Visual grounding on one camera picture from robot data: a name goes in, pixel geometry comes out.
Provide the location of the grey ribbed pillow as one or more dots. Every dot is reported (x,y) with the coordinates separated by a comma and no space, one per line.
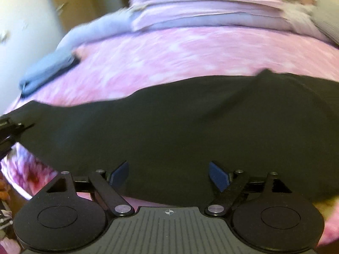
(328,29)

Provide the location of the black pants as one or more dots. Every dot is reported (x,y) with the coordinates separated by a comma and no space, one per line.
(185,127)

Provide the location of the light blue cloth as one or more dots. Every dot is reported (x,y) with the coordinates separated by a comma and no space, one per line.
(47,71)

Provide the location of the pink floral blanket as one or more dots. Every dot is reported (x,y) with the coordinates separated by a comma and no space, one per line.
(172,55)

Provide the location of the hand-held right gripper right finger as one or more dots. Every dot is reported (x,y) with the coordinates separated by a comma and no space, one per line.
(218,176)

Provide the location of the pale crumpled cloth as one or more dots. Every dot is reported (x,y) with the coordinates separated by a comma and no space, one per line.
(300,13)

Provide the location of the light blue pillow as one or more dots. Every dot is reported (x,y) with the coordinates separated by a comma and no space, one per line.
(100,29)

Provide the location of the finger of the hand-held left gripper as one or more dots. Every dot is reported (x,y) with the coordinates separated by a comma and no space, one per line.
(8,131)

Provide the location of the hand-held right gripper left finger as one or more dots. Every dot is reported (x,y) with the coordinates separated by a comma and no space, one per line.
(120,174)

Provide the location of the lilac folded blanket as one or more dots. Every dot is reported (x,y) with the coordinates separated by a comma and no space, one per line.
(206,8)

